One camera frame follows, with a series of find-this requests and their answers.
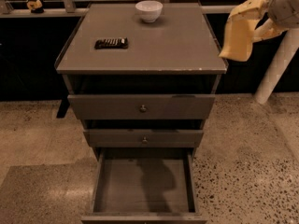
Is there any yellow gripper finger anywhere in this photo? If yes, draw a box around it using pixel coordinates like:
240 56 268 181
229 0 268 21
252 19 286 43

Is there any yellow sponge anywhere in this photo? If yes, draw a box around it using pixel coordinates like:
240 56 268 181
219 17 260 62

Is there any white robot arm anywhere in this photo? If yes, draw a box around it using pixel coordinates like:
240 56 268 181
225 0 299 42

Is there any grey drawer cabinet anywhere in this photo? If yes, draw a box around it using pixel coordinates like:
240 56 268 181
53 1 230 224

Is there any grey top drawer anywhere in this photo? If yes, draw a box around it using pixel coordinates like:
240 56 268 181
68 94 215 120

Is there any grey drawer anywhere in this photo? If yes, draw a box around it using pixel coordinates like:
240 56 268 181
81 147 206 224
83 129 204 147
68 94 215 120

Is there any brass top drawer knob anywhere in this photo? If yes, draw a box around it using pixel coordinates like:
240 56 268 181
139 105 148 113

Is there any brass drawer knob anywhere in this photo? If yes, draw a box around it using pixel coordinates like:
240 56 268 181
142 136 148 144
139 105 148 113

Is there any brass middle drawer knob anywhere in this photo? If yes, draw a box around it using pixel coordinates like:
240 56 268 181
142 136 148 144

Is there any grey middle drawer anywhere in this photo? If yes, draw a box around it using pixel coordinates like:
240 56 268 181
83 129 204 147

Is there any grey bottom drawer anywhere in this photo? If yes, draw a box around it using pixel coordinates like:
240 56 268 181
81 147 206 224

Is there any white diagonal pillar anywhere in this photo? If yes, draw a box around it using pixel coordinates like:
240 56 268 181
254 29 299 105

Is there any white ceramic bowl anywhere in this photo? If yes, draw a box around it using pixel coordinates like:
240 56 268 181
135 0 163 22

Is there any dark snack bar packet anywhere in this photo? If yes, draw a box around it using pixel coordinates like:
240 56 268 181
94 37 128 49

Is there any small yellow black object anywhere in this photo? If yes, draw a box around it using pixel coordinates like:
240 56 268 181
27 0 44 13

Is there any metal railing frame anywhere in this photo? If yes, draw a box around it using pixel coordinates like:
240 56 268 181
0 0 299 19

